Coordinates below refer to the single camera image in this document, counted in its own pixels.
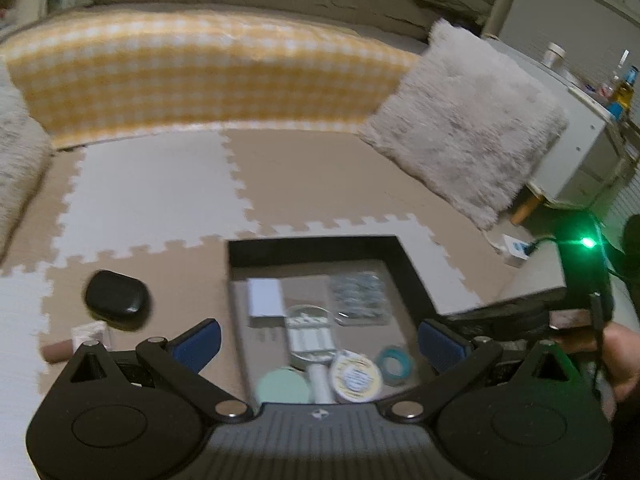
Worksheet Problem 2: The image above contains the clear plastic blister pack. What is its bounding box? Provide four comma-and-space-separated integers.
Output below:
327, 272, 393, 327

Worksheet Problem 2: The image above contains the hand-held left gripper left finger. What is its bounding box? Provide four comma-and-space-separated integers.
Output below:
67, 317, 255, 423

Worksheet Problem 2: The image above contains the white power strip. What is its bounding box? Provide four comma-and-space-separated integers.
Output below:
487, 232, 533, 268

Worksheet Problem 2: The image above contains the white lidded jar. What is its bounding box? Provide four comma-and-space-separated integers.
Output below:
542, 42, 567, 67

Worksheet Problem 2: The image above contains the white card box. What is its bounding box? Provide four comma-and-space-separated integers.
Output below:
246, 277, 286, 328

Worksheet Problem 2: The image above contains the mint green round case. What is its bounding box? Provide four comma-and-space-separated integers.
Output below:
256, 366, 313, 406

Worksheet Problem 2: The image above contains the black cable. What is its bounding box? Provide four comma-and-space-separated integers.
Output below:
529, 236, 561, 257

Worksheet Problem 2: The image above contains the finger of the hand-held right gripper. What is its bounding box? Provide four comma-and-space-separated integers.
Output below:
550, 310, 600, 331

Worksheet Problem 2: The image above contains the yellow white round spool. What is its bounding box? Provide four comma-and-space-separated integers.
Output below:
328, 350, 386, 403

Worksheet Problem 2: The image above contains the white wardrobe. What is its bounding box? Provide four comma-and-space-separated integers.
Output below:
492, 0, 638, 68

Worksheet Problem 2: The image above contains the white tube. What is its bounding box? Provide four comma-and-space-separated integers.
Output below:
306, 362, 335, 405

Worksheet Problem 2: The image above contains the small printed box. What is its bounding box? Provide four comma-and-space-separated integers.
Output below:
70, 321, 112, 353

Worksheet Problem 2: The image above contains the clear round container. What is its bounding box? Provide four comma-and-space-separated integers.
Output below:
282, 304, 337, 367

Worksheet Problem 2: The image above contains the beige white foam puzzle mat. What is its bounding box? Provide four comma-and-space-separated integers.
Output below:
0, 127, 561, 461

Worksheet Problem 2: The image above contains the black oval case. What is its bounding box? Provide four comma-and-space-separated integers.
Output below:
82, 270, 153, 332

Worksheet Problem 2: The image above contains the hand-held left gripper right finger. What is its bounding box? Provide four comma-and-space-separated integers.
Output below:
382, 317, 583, 421

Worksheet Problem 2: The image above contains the teal tape roll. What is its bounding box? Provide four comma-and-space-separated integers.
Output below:
375, 345, 416, 386

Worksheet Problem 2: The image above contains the person's right hand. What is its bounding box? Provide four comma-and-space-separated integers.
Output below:
600, 322, 640, 403

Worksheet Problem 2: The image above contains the yellow liquid bottle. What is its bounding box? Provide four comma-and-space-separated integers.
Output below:
610, 65, 640, 111

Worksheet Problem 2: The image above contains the brown cylinder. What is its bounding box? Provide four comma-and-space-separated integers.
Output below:
41, 341, 76, 363

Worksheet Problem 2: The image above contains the fluffy grey cushion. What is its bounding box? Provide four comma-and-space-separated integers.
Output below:
0, 67, 55, 261
357, 17, 571, 231

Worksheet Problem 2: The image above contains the black storage box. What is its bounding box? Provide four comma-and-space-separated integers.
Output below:
227, 234, 493, 406

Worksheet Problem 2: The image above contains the white cabinet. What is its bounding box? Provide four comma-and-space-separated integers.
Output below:
482, 35, 640, 226

